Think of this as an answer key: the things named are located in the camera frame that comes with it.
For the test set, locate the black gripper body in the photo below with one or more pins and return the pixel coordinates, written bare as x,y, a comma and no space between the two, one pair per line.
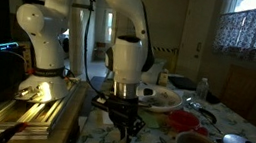
122,109

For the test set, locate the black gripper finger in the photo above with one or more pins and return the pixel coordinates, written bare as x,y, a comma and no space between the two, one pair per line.
122,133
136,126

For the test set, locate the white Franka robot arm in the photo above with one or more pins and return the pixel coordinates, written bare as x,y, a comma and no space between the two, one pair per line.
50,47

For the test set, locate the white floral bowl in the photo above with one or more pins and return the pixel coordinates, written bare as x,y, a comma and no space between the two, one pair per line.
164,100

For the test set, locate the lemon print tablecloth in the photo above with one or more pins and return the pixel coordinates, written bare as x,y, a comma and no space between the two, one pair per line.
145,141

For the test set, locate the white container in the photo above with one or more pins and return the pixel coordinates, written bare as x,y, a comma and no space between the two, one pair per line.
156,73

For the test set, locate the small yellow labelled box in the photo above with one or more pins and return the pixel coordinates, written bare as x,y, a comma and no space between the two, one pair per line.
163,78

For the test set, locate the yellow black caution tape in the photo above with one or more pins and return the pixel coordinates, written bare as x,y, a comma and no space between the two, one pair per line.
166,49

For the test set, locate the clear water bottle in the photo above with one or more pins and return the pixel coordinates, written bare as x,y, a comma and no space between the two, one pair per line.
202,90

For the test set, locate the black pouch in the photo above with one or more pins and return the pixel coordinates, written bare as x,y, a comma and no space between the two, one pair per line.
213,99

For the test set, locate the floral cafe curtain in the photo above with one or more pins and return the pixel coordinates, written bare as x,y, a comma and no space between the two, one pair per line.
248,31

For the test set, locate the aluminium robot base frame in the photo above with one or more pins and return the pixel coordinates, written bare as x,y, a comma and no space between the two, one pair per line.
37,116

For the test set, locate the wall light switch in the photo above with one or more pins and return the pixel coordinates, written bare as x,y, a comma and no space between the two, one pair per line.
198,46

